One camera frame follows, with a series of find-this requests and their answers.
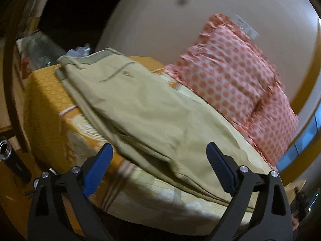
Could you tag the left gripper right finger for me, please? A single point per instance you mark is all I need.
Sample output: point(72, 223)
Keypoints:
point(259, 208)

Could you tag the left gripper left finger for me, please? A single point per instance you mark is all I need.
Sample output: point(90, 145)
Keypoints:
point(48, 219)

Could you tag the khaki beige pants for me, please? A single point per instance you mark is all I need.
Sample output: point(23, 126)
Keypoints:
point(161, 130)

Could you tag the black cylindrical flashlight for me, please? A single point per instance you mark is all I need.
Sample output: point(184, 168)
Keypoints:
point(13, 161)

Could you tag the blue glass window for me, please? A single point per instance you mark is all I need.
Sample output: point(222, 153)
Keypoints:
point(302, 142)

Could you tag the right pink polka-dot pillow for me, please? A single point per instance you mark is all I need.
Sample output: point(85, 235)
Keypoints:
point(271, 126)

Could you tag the pink polka-dot pillow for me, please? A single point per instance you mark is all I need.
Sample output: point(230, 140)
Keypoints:
point(226, 69)
point(271, 126)

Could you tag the yellow patterned bedsheet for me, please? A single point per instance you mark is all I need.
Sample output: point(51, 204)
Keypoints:
point(61, 137)

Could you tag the left pink polka-dot pillow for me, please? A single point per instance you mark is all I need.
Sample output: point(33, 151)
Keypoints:
point(226, 69)

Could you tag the clutter on side table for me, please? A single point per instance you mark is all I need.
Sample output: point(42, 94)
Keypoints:
point(40, 51)

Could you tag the white wall switch plate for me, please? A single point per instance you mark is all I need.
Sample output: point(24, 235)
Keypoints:
point(247, 29)

